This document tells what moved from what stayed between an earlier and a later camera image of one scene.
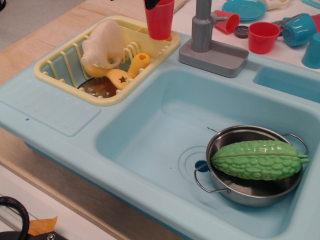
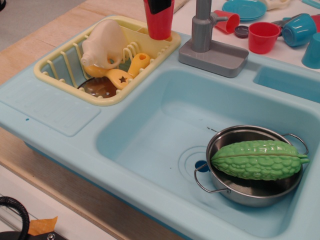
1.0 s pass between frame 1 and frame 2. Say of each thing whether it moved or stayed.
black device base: stayed
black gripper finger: moved
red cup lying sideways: stayed
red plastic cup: stayed
